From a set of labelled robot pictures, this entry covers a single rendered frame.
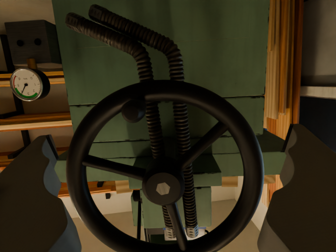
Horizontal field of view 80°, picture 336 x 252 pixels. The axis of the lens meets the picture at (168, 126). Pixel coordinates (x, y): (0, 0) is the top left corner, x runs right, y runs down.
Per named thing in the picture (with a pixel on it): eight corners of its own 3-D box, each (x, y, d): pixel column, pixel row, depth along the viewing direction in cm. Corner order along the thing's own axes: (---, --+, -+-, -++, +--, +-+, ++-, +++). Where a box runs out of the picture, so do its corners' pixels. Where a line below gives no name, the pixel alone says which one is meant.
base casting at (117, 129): (267, 95, 44) (265, 135, 46) (215, 86, 100) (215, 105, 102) (66, 105, 46) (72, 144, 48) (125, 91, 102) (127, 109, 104)
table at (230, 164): (339, 167, 37) (334, 197, 38) (265, 128, 67) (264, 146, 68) (19, 179, 40) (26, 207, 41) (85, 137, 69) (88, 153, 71)
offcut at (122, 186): (131, 177, 51) (132, 192, 52) (131, 171, 54) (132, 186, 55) (114, 179, 51) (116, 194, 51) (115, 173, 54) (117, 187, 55)
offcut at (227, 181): (219, 168, 53) (219, 179, 54) (221, 174, 50) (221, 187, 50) (234, 168, 53) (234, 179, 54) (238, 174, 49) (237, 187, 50)
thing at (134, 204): (148, 196, 88) (151, 226, 91) (151, 185, 96) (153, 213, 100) (129, 196, 88) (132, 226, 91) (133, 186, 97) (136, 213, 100)
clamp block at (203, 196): (213, 186, 39) (213, 227, 41) (203, 159, 52) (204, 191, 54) (137, 189, 39) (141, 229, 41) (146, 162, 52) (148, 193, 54)
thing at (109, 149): (254, 135, 46) (254, 152, 47) (229, 118, 66) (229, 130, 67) (82, 143, 48) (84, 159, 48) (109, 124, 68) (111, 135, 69)
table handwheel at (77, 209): (286, 254, 29) (98, 290, 32) (241, 184, 49) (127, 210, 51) (250, 50, 23) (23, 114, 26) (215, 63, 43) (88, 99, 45)
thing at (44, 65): (43, 18, 38) (50, 62, 40) (74, 33, 50) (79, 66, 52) (0, 21, 39) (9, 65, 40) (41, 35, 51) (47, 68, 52)
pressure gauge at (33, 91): (36, 56, 37) (44, 100, 39) (48, 58, 41) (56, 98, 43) (3, 58, 37) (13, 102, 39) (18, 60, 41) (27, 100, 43)
